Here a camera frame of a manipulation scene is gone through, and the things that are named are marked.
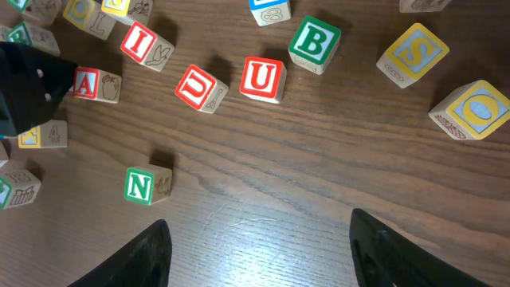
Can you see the blue D block right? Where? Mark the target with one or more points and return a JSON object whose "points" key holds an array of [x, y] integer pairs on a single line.
{"points": [[422, 6]]}

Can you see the green 4 block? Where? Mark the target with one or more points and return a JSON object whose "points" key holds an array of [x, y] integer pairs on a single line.
{"points": [[18, 187]]}

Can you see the blue L block upper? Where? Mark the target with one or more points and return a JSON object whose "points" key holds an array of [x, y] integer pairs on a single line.
{"points": [[268, 12]]}

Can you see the yellow K block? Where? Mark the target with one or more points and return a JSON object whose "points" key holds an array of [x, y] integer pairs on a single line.
{"points": [[52, 134]]}

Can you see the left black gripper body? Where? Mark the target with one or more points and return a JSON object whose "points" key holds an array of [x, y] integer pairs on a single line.
{"points": [[33, 84]]}

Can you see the green J block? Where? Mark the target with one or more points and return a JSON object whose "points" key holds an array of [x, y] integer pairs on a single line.
{"points": [[40, 12]]}

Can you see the yellow O block right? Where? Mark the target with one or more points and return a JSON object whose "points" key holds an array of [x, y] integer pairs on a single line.
{"points": [[472, 111]]}

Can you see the red I block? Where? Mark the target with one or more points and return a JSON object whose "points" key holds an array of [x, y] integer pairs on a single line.
{"points": [[146, 47]]}

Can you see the red A block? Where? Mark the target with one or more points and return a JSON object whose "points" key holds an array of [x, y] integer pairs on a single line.
{"points": [[97, 85]]}

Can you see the red U block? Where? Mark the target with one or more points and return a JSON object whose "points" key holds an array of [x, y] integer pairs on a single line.
{"points": [[201, 90], [263, 79]]}

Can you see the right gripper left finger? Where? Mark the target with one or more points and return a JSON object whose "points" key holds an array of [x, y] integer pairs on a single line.
{"points": [[144, 261]]}

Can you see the green 7 block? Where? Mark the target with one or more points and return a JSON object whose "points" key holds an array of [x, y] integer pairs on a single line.
{"points": [[4, 30]]}

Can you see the yellow S block right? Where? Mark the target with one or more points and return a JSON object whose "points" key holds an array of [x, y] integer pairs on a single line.
{"points": [[412, 55]]}

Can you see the green N block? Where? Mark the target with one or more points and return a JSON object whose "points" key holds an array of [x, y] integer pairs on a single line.
{"points": [[147, 184]]}

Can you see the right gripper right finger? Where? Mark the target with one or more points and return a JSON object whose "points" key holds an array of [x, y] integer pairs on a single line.
{"points": [[383, 257]]}

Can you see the green R block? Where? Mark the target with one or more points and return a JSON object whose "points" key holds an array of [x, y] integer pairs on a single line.
{"points": [[39, 38]]}

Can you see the yellow C block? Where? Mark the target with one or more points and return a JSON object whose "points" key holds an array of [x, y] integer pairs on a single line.
{"points": [[88, 16]]}

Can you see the green B block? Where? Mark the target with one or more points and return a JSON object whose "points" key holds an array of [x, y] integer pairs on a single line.
{"points": [[314, 44]]}

